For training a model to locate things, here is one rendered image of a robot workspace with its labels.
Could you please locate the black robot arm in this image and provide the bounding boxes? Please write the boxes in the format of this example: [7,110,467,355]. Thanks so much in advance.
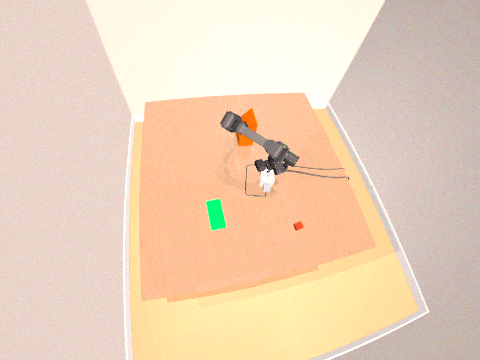
[219,111,300,175]

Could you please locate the green rectangular block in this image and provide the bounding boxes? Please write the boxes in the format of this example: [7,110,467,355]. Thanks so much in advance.
[206,199,226,231]

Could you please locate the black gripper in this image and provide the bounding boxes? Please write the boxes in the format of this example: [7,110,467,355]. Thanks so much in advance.
[254,156,278,172]

